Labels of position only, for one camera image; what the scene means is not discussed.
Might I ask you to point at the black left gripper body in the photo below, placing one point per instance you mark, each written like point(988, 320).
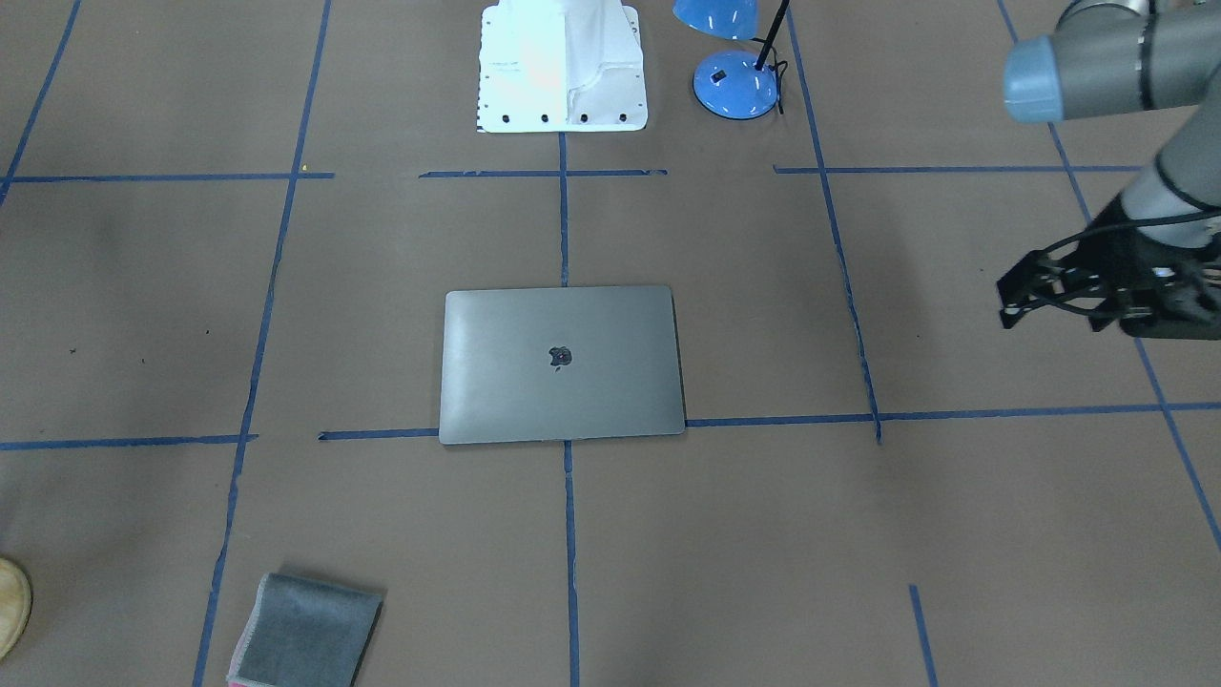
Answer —
point(1112, 250)

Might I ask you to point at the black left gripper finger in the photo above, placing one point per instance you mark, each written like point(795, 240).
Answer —
point(1129, 308)
point(1038, 280)

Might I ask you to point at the silver grey laptop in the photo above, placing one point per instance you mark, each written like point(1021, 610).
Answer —
point(560, 364)

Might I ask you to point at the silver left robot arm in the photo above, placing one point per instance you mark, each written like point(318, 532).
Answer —
point(1122, 57)

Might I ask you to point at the blue desk lamp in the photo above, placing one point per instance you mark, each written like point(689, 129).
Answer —
point(735, 85)

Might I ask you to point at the grey folded cloth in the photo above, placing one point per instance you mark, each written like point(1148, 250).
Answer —
point(304, 632)

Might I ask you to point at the wooden mug tree stand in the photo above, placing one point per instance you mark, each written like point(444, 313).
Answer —
point(16, 604)

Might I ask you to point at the white camera mast with base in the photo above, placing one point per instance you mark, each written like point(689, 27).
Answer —
point(561, 66)

